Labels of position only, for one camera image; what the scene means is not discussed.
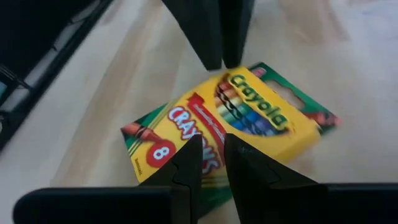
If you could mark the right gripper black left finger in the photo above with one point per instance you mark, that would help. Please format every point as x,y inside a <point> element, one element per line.
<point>183,174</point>

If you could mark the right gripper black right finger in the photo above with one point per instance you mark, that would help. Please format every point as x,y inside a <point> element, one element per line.
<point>264,186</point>

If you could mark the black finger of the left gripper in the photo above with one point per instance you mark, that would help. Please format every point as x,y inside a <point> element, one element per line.
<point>199,31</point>
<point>234,31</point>

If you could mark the yellow Crayola crayon box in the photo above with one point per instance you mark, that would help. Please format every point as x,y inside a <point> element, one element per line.
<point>295,133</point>

